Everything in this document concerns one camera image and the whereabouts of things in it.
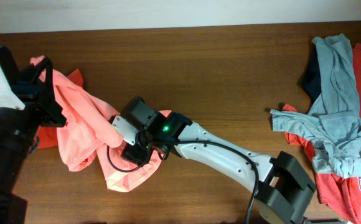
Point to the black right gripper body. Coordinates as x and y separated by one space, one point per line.
135 152

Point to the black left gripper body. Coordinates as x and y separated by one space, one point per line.
48 112

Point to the salmon pink t-shirt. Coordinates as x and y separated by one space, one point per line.
88 135

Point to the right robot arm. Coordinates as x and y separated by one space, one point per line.
279 186

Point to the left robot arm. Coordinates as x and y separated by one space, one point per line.
18 139

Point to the folded red t-shirt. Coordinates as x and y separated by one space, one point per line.
47 135

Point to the navy blue garment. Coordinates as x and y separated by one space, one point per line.
311 80

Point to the grey t-shirt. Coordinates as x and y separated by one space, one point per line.
333 124

